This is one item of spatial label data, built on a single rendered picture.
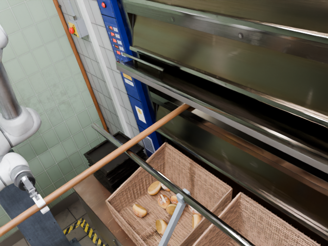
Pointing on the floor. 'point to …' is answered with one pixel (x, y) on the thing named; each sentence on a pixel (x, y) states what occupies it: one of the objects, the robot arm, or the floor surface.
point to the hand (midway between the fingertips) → (41, 204)
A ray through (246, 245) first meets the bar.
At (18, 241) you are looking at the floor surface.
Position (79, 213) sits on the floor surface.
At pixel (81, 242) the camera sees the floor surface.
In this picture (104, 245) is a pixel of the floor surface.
